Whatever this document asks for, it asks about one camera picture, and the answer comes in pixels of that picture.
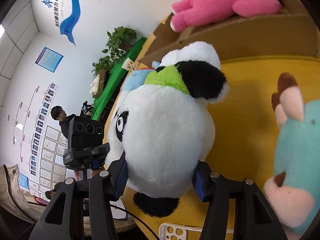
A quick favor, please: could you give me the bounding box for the teal and pink plush toy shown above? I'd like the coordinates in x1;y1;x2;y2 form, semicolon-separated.
263;73;319;239

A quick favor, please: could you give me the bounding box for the panda plush toy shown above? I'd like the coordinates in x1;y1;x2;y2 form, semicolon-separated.
105;41;229;218

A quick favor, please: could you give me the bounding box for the clear white phone case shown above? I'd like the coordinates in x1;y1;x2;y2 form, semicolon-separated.
158;222;234;240

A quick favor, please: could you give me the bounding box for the light blue plush toy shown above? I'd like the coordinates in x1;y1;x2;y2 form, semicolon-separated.
122;61;160;92

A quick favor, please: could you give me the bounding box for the person in black clothes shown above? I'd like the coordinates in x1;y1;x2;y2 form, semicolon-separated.
50;101;94;139

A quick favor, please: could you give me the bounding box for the box with white plush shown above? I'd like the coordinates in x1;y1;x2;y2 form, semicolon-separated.
90;69;110;98

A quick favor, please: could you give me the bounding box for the beige jacket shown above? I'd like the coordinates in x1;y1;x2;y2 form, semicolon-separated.
1;165;43;223

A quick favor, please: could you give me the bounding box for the potted green plant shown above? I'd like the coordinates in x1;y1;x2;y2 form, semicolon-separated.
102;27;137;63
92;56;114;76

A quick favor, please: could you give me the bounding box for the paper cup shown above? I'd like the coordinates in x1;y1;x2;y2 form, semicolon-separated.
121;58;138;72

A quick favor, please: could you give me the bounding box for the green covered table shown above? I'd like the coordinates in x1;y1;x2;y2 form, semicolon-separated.
91;37;147;120

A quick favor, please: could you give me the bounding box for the cardboard box tray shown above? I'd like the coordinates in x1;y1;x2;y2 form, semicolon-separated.
139;0;319;66

